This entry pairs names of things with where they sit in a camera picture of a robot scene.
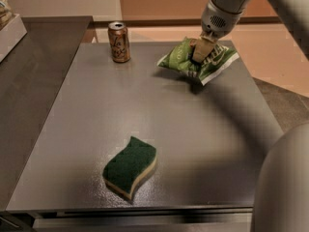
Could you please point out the green jalapeno chip bag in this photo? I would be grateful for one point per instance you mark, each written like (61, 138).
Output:
(179, 59)

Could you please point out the green yellow sponge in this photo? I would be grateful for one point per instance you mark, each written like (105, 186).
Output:
(129, 167)

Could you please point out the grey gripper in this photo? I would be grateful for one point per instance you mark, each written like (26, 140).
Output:
(217, 22)

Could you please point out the white box with items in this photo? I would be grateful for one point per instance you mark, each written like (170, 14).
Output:
(12, 29)

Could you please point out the dark side counter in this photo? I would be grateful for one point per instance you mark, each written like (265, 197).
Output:
(30, 79)

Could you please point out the orange soda can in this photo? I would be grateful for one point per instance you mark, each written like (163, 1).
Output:
(119, 43)

